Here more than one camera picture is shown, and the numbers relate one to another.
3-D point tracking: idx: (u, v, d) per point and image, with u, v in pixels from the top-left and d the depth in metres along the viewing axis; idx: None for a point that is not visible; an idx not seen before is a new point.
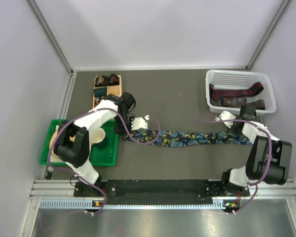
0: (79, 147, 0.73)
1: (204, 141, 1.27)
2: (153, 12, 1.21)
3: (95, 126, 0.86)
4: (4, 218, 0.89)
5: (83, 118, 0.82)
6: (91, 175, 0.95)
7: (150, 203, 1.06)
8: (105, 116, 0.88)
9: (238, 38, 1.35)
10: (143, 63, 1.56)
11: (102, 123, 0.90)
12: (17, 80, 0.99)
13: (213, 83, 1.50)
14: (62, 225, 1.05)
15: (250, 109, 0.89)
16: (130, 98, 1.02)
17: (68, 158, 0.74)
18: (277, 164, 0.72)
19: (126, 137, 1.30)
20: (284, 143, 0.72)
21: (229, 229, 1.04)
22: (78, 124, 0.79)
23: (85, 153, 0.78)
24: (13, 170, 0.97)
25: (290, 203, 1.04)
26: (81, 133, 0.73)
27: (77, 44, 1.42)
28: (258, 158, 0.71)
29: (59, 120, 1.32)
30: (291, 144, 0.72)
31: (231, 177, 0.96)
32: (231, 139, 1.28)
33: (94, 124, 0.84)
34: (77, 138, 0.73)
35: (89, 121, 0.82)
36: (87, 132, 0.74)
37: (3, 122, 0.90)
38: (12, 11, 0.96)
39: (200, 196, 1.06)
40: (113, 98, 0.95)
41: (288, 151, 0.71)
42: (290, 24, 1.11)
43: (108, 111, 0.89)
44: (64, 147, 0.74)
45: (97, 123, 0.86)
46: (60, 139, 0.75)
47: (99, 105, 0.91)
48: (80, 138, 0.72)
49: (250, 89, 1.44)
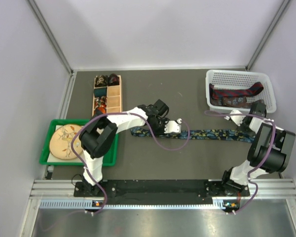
0: (104, 140, 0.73)
1: (214, 137, 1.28)
2: (153, 12, 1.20)
3: (122, 128, 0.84)
4: (4, 218, 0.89)
5: (115, 115, 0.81)
6: (96, 174, 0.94)
7: (150, 204, 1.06)
8: (134, 121, 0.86)
9: (238, 38, 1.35)
10: (143, 63, 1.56)
11: (129, 127, 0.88)
12: (17, 80, 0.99)
13: (213, 83, 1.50)
14: (62, 225, 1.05)
15: (260, 107, 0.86)
16: (162, 107, 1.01)
17: (90, 146, 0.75)
18: (278, 151, 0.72)
19: (135, 132, 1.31)
20: (287, 133, 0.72)
21: (229, 229, 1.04)
22: (110, 119, 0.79)
23: (106, 148, 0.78)
24: (13, 170, 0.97)
25: (290, 203, 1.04)
26: (111, 127, 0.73)
27: (77, 44, 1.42)
28: (261, 144, 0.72)
29: (59, 120, 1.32)
30: (294, 136, 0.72)
31: (232, 175, 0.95)
32: (242, 137, 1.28)
33: (123, 125, 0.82)
34: (104, 131, 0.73)
35: (119, 120, 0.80)
36: (116, 129, 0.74)
37: (3, 122, 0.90)
38: (12, 11, 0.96)
39: (200, 196, 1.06)
40: (146, 110, 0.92)
41: (291, 141, 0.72)
42: (290, 24, 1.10)
43: (138, 118, 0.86)
44: (88, 136, 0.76)
45: (124, 127, 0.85)
46: (89, 127, 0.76)
47: (131, 110, 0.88)
48: (108, 131, 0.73)
49: (250, 89, 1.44)
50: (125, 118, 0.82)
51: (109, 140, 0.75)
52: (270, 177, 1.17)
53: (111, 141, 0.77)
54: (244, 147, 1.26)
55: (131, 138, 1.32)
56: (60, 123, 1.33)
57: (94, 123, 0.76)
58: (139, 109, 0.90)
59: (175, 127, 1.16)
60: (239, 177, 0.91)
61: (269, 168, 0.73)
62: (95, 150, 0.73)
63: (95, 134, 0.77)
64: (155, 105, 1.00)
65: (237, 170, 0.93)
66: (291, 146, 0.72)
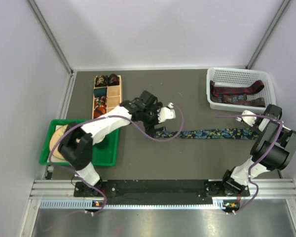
0: (80, 153, 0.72)
1: (229, 136, 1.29)
2: (153, 12, 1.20)
3: (103, 132, 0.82)
4: (4, 219, 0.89)
5: (92, 123, 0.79)
6: (92, 177, 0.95)
7: (150, 204, 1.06)
8: (116, 123, 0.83)
9: (238, 38, 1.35)
10: (143, 63, 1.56)
11: (112, 129, 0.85)
12: (16, 79, 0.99)
13: (214, 80, 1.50)
14: (62, 225, 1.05)
15: (276, 109, 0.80)
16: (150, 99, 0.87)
17: (69, 158, 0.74)
18: (282, 148, 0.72)
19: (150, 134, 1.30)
20: (293, 134, 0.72)
21: (229, 229, 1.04)
22: (86, 129, 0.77)
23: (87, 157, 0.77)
24: (13, 170, 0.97)
25: (290, 203, 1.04)
26: (86, 139, 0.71)
27: (77, 44, 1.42)
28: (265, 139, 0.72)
29: (59, 120, 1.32)
30: None
31: (233, 173, 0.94)
32: (257, 136, 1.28)
33: (102, 131, 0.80)
34: (80, 143, 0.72)
35: (97, 128, 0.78)
36: (91, 140, 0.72)
37: (3, 122, 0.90)
38: (12, 11, 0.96)
39: (200, 196, 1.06)
40: (129, 107, 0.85)
41: None
42: (290, 24, 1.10)
43: (119, 120, 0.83)
44: (67, 148, 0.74)
45: (106, 130, 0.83)
46: (65, 139, 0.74)
47: (112, 111, 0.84)
48: (83, 143, 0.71)
49: (251, 87, 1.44)
50: (103, 124, 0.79)
51: (87, 151, 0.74)
52: (270, 177, 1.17)
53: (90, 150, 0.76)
54: (244, 147, 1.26)
55: (131, 138, 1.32)
56: (60, 123, 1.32)
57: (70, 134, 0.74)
58: (121, 108, 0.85)
59: (167, 112, 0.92)
60: (240, 175, 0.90)
61: (270, 164, 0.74)
62: (75, 163, 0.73)
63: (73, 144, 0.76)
64: (141, 98, 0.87)
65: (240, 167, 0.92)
66: (295, 145, 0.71)
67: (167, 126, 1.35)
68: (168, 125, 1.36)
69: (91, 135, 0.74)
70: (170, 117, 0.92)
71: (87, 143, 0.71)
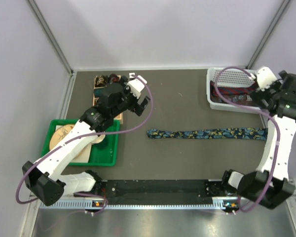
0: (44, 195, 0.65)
1: (230, 136, 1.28)
2: (153, 11, 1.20)
3: (67, 160, 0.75)
4: (3, 218, 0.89)
5: (48, 158, 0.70)
6: (85, 185, 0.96)
7: (150, 204, 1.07)
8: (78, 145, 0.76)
9: (238, 38, 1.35)
10: (143, 63, 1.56)
11: (77, 151, 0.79)
12: (16, 80, 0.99)
13: (214, 80, 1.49)
14: (62, 225, 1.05)
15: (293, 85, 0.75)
16: (111, 98, 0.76)
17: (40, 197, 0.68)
18: (273, 195, 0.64)
19: (152, 134, 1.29)
20: (287, 185, 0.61)
21: (229, 230, 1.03)
22: (43, 167, 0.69)
23: (58, 194, 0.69)
24: (13, 170, 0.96)
25: (290, 203, 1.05)
26: (44, 180, 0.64)
27: (77, 44, 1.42)
28: (252, 189, 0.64)
29: (59, 120, 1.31)
30: (294, 189, 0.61)
31: (230, 181, 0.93)
32: (258, 136, 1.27)
33: (62, 162, 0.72)
34: (38, 186, 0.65)
35: (55, 162, 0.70)
36: (49, 180, 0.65)
37: (3, 122, 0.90)
38: (12, 11, 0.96)
39: (200, 196, 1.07)
40: (91, 121, 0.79)
41: (287, 194, 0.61)
42: (290, 24, 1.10)
43: (80, 139, 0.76)
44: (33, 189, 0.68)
45: (68, 157, 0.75)
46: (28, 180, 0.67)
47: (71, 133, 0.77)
48: (40, 187, 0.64)
49: (251, 88, 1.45)
50: (60, 155, 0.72)
51: (50, 191, 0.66)
52: None
53: (57, 187, 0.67)
54: (244, 147, 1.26)
55: (131, 138, 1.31)
56: (60, 123, 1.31)
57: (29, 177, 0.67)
58: (81, 125, 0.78)
59: (136, 84, 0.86)
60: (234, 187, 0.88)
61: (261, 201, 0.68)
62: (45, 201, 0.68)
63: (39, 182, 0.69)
64: (102, 100, 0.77)
65: (236, 177, 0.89)
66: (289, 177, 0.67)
67: (160, 116, 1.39)
68: (164, 119, 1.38)
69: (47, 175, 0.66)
70: (142, 87, 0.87)
71: (45, 185, 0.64)
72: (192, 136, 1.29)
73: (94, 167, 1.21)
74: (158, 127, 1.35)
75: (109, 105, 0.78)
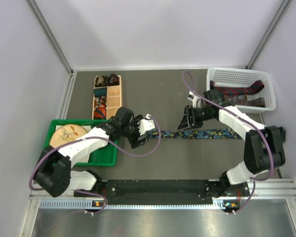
0: (57, 178, 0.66)
1: (231, 136, 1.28)
2: (154, 12, 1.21)
3: (80, 155, 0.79)
4: (4, 218, 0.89)
5: (69, 145, 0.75)
6: (86, 183, 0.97)
7: (150, 204, 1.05)
8: (93, 145, 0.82)
9: (238, 38, 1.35)
10: (143, 63, 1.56)
11: (89, 151, 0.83)
12: (16, 79, 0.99)
13: (214, 80, 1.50)
14: (62, 225, 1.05)
15: (214, 93, 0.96)
16: (126, 116, 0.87)
17: (45, 186, 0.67)
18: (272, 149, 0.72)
19: (152, 134, 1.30)
20: (273, 129, 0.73)
21: (229, 229, 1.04)
22: (63, 152, 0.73)
23: (65, 186, 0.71)
24: (13, 169, 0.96)
25: (290, 203, 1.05)
26: (63, 163, 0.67)
27: (77, 44, 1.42)
28: (258, 154, 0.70)
29: (59, 120, 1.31)
30: (277, 128, 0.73)
31: (231, 180, 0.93)
32: None
33: (80, 152, 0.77)
34: (56, 168, 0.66)
35: (74, 150, 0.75)
36: (69, 164, 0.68)
37: (3, 121, 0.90)
38: (12, 11, 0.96)
39: (200, 196, 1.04)
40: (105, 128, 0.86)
41: (277, 135, 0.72)
42: (290, 24, 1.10)
43: (98, 140, 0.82)
44: (43, 175, 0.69)
45: (84, 152, 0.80)
46: (41, 165, 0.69)
47: (90, 133, 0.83)
48: (60, 168, 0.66)
49: (251, 87, 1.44)
50: (79, 145, 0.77)
51: (64, 177, 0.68)
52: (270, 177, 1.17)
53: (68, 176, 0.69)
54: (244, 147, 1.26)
55: None
56: (60, 123, 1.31)
57: (46, 161, 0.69)
58: (97, 130, 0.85)
59: (146, 123, 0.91)
60: (240, 179, 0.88)
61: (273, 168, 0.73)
62: (51, 189, 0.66)
63: (50, 171, 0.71)
64: (117, 117, 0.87)
65: (235, 172, 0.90)
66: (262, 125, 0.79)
67: (160, 116, 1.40)
68: (164, 119, 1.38)
69: (68, 157, 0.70)
70: (150, 129, 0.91)
71: (64, 168, 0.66)
72: (192, 136, 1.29)
73: (94, 167, 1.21)
74: (159, 127, 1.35)
75: (122, 121, 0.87)
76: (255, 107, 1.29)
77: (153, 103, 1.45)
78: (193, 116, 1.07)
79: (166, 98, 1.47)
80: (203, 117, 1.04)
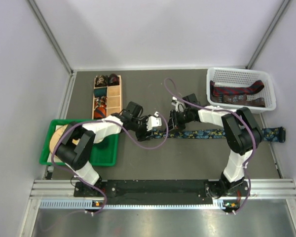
0: (83, 149, 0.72)
1: None
2: (154, 12, 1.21)
3: (99, 136, 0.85)
4: (4, 218, 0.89)
5: (90, 124, 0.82)
6: (91, 177, 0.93)
7: (150, 204, 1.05)
8: (110, 128, 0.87)
9: (238, 38, 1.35)
10: (143, 63, 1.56)
11: (106, 135, 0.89)
12: (16, 80, 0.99)
13: (214, 80, 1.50)
14: (62, 225, 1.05)
15: (192, 98, 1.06)
16: (136, 109, 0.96)
17: (68, 158, 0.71)
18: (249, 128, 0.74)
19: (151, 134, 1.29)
20: (245, 110, 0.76)
21: (229, 229, 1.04)
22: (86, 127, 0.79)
23: (84, 160, 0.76)
24: (13, 169, 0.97)
25: (290, 203, 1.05)
26: (88, 135, 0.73)
27: (77, 44, 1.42)
28: (237, 134, 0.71)
29: (59, 120, 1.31)
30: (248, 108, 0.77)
31: (229, 178, 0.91)
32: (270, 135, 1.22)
33: (99, 132, 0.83)
34: (81, 139, 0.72)
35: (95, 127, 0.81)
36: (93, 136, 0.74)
37: (3, 122, 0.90)
38: (12, 11, 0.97)
39: (200, 196, 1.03)
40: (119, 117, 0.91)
41: (249, 114, 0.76)
42: (290, 24, 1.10)
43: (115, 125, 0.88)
44: (64, 148, 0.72)
45: (101, 134, 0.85)
46: (65, 138, 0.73)
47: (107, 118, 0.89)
48: (86, 139, 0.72)
49: (251, 87, 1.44)
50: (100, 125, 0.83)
51: (87, 150, 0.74)
52: (270, 177, 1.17)
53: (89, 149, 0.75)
54: None
55: (131, 138, 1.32)
56: (60, 123, 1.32)
57: (69, 134, 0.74)
58: (112, 116, 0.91)
59: (153, 120, 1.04)
60: (236, 172, 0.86)
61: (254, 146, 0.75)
62: (74, 161, 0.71)
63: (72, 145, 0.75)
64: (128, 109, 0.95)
65: (230, 167, 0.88)
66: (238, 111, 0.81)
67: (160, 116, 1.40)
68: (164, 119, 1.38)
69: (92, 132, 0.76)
70: (157, 125, 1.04)
71: (90, 138, 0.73)
72: (191, 136, 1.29)
73: (94, 167, 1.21)
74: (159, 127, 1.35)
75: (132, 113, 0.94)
76: (255, 107, 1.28)
77: (153, 103, 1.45)
78: (176, 118, 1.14)
79: (166, 98, 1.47)
80: (185, 119, 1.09)
